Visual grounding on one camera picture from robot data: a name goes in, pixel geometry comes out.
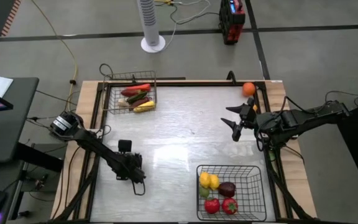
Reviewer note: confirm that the dark purple plum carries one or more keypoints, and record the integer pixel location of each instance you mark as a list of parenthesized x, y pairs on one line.
[(227, 189)]

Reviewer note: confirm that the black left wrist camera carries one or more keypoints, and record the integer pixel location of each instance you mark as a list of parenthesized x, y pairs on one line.
[(124, 145)]

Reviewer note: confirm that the bright red long pepper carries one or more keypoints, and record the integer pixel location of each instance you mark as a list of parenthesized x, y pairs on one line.
[(139, 87)]

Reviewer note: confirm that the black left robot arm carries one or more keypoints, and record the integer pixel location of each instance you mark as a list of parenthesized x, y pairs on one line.
[(95, 144)]

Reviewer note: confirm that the black desk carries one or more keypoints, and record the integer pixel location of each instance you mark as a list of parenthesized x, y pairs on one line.
[(11, 140)]

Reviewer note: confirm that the yellow corn cob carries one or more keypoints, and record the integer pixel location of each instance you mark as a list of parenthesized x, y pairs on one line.
[(144, 106)]

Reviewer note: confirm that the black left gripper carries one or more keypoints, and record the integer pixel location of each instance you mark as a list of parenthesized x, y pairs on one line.
[(134, 169)]

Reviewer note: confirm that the orange fruit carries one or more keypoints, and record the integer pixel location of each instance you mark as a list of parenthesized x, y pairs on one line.
[(249, 89)]

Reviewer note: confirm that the white tower fan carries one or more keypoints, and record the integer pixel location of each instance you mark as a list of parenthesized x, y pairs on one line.
[(149, 21)]

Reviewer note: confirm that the red black power station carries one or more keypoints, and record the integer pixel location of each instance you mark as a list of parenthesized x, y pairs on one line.
[(232, 28)]

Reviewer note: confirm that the yellow lemon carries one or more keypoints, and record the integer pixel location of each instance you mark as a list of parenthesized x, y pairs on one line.
[(214, 182), (204, 180)]

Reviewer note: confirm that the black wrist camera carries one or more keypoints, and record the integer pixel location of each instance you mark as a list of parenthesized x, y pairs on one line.
[(124, 145), (251, 101)]

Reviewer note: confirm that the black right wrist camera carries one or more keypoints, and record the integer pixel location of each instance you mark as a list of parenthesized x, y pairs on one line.
[(251, 101)]

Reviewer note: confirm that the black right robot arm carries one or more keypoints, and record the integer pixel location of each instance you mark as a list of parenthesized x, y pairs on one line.
[(306, 116)]

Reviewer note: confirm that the orange-yellow mango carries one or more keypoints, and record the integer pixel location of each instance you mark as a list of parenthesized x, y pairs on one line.
[(255, 108)]

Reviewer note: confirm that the white garlic bulb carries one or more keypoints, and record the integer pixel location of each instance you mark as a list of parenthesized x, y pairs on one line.
[(123, 102)]

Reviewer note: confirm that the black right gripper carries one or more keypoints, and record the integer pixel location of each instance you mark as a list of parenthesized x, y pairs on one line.
[(249, 117)]

